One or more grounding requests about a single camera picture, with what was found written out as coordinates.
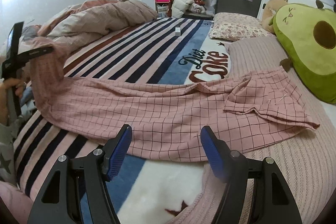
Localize pink checked pants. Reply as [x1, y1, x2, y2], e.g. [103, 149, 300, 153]
[26, 37, 321, 163]

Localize green avocado plush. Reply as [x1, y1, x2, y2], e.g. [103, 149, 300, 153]
[269, 0, 335, 104]

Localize pink knit pillow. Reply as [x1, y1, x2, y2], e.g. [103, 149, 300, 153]
[169, 37, 335, 223]

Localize small white box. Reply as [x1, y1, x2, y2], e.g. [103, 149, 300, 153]
[175, 27, 181, 37]

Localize beige pink duvet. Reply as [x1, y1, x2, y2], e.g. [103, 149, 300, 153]
[19, 0, 158, 53]

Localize chair with clothes pile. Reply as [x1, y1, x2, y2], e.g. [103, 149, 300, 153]
[167, 0, 214, 20]

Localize person left hand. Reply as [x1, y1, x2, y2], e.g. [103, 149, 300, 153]
[0, 78, 24, 126]

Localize floral pillow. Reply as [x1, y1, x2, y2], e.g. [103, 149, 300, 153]
[209, 12, 274, 42]

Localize tan bear plush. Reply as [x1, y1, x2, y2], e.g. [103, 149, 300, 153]
[261, 0, 288, 34]

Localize grey clothing pile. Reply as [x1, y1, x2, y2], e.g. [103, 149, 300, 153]
[0, 25, 40, 185]

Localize striped fleece blanket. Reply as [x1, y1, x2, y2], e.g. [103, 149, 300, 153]
[12, 17, 234, 224]

